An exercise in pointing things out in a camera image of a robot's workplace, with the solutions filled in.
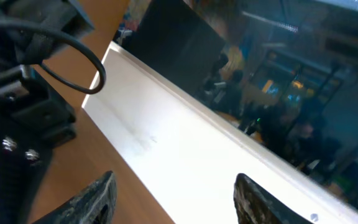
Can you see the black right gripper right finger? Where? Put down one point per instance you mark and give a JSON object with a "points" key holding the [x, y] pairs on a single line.
{"points": [[255, 205]]}

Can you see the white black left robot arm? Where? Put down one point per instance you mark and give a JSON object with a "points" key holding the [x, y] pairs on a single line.
{"points": [[34, 119]]}

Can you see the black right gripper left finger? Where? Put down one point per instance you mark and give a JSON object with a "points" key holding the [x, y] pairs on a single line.
{"points": [[94, 204]]}

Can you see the dark glass window panel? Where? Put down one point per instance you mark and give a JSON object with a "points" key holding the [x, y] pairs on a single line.
{"points": [[285, 72]]}

